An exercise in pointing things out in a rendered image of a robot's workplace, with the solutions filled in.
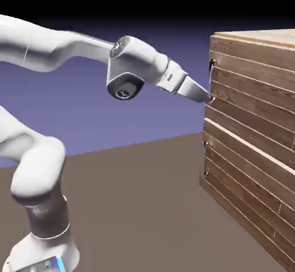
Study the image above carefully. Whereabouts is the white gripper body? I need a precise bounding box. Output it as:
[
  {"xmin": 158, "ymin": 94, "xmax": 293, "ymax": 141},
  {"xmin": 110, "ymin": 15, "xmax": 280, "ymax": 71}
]
[{"xmin": 177, "ymin": 75, "xmax": 210, "ymax": 104}]

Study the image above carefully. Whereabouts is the curved metal handle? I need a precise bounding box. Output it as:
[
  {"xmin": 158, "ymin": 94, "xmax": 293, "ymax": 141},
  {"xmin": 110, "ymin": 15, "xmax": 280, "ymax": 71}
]
[
  {"xmin": 202, "ymin": 141, "xmax": 211, "ymax": 177},
  {"xmin": 206, "ymin": 59, "xmax": 217, "ymax": 104}
]

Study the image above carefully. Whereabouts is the wooden cabinet door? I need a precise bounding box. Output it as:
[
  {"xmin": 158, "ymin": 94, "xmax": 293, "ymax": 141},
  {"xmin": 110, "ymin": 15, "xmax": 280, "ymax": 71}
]
[
  {"xmin": 199, "ymin": 118, "xmax": 295, "ymax": 272},
  {"xmin": 203, "ymin": 35, "xmax": 295, "ymax": 169}
]

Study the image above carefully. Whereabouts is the wooden cabinet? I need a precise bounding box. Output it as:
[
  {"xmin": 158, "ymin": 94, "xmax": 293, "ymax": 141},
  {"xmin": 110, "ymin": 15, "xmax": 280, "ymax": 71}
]
[{"xmin": 199, "ymin": 29, "xmax": 295, "ymax": 272}]

